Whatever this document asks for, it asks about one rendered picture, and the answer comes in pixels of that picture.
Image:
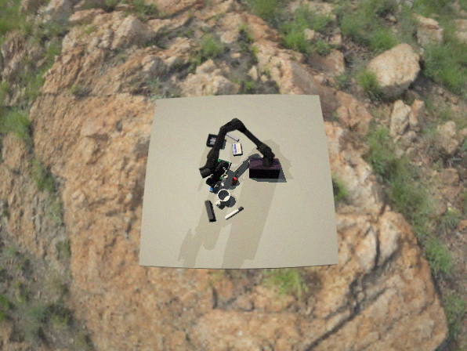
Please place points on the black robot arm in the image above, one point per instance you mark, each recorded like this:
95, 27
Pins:
213, 155

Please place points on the stamp pad tin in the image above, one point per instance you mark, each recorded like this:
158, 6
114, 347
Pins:
236, 149

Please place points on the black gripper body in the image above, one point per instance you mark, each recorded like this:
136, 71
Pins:
212, 181

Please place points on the cream paper card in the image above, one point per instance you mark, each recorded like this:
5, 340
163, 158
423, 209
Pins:
223, 180

